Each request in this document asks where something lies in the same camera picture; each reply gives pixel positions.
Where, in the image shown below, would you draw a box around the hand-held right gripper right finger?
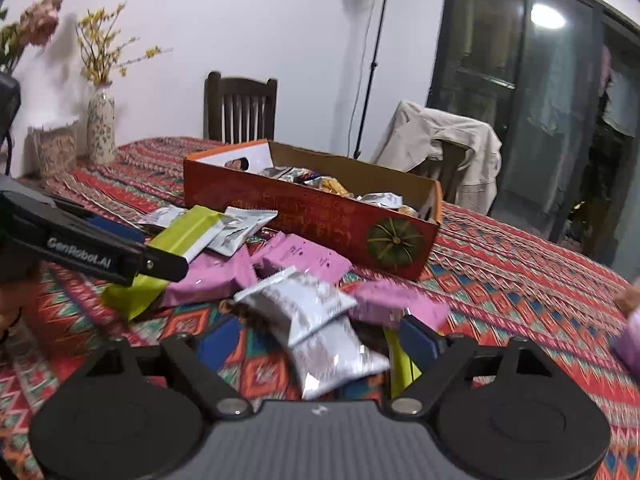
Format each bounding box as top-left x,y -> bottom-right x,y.
385,315 -> 568,421

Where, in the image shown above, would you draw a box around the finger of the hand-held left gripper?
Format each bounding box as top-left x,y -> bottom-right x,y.
52,197 -> 147,246
132,242 -> 191,283

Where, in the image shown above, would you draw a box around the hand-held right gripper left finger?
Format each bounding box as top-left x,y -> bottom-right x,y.
75,317 -> 256,421

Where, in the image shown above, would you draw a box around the silver snack packet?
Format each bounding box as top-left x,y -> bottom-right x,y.
137,205 -> 188,228
207,206 -> 278,257
290,317 -> 391,401
357,191 -> 403,208
260,166 -> 321,183
234,267 -> 357,346

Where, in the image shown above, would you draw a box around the red cardboard box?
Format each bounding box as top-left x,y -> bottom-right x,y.
182,139 -> 443,282

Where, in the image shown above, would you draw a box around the patterned container with lid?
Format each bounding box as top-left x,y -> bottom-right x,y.
30,119 -> 80,178

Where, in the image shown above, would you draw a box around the red patterned tablecloth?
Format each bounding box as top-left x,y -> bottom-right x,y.
0,135 -> 640,480

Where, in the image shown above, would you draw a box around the small floral vase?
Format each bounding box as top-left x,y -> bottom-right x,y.
87,84 -> 117,165

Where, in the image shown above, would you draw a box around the brown chair under jacket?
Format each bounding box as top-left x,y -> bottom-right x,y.
410,142 -> 471,203

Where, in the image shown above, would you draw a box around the dark wooden chair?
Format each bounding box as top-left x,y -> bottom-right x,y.
203,71 -> 278,143

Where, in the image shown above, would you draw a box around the yellow flower twigs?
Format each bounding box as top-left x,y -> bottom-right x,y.
75,5 -> 173,86

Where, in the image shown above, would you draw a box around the beige jacket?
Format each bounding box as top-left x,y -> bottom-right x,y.
372,100 -> 502,216

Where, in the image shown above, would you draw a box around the clear plastic food bag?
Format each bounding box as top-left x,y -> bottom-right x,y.
614,280 -> 640,313

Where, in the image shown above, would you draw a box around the dried pink flowers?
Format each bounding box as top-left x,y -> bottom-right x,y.
0,0 -> 126,73

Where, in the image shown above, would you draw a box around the black framed glass door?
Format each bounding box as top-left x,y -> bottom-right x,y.
427,0 -> 640,273

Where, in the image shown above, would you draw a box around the black floor lamp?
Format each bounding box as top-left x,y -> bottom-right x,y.
352,0 -> 405,160

